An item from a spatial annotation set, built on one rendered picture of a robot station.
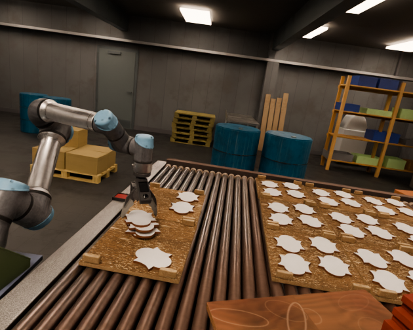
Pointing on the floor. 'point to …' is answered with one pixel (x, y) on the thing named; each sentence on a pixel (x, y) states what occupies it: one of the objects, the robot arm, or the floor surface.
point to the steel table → (240, 119)
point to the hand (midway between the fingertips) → (139, 218)
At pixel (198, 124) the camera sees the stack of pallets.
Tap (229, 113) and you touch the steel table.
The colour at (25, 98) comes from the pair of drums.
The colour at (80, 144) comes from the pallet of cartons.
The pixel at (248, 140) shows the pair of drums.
